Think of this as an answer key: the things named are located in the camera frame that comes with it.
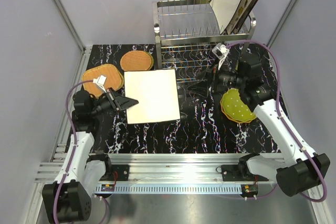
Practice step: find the green-rimmed woven bamboo plate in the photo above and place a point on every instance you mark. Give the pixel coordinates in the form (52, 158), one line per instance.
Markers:
(151, 62)

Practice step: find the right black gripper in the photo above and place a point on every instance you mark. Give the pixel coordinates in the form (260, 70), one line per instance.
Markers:
(203, 88)

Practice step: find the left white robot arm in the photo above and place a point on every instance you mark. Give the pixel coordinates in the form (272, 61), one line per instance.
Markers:
(68, 197)

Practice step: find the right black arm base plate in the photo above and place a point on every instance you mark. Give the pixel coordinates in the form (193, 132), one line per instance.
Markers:
(230, 173)

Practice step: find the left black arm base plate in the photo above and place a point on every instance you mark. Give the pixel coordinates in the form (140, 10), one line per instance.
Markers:
(119, 172)

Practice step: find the green polka-dot plate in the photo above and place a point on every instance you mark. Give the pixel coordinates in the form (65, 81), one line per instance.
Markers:
(235, 107)

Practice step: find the floral patterned tray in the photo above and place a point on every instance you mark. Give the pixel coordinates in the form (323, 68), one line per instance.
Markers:
(240, 15)

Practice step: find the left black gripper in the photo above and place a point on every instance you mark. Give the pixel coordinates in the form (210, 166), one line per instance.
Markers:
(120, 102)

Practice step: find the slotted white cable duct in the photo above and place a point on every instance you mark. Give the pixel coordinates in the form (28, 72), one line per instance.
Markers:
(169, 189)

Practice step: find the orange polka-dot plate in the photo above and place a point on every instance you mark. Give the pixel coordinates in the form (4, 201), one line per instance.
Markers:
(236, 121)

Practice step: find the cream rectangular tray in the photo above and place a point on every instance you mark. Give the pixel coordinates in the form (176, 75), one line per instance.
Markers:
(156, 92)

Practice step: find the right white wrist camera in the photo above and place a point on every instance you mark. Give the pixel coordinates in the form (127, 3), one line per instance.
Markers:
(221, 52)

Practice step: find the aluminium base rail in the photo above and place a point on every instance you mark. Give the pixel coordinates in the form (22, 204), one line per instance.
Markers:
(162, 168)

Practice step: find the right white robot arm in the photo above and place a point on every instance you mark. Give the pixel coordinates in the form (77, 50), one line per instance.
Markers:
(302, 167)

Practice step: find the large orange woven tray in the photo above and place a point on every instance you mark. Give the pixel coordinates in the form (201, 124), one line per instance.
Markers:
(114, 84)

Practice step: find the steel two-tier dish rack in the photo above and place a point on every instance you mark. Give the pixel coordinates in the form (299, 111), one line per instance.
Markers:
(185, 31)

